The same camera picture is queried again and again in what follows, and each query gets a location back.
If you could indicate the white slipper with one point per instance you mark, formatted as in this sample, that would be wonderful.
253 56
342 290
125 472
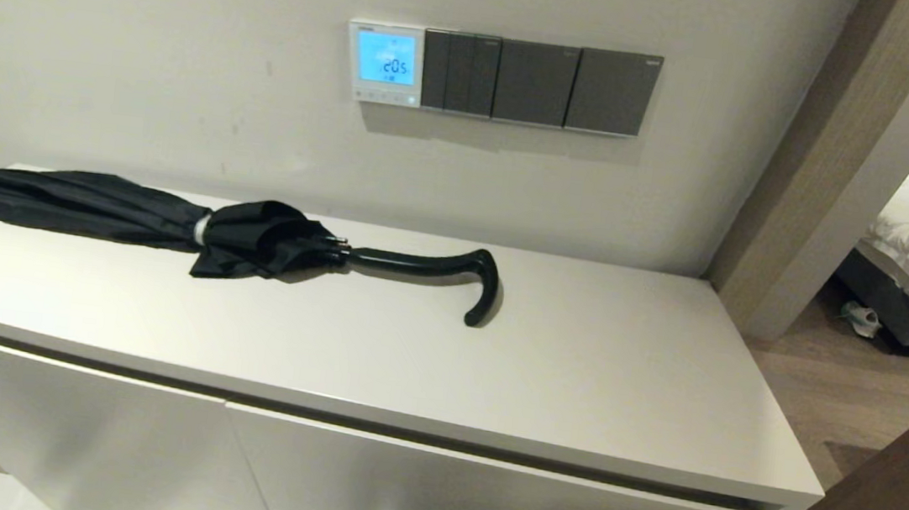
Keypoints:
862 319

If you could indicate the grey triple rocker wall switch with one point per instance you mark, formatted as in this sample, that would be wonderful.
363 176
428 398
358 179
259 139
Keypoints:
459 72

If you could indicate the white wall thermostat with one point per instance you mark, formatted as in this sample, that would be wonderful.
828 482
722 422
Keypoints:
382 95

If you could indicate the white sideboard cabinet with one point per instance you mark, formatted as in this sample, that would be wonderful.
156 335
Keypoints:
578 369

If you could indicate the wood veneer door frame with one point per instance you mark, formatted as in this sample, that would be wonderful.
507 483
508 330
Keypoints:
836 160

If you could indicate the grey single rocker wall switch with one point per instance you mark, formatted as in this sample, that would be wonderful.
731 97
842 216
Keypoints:
612 92
535 83

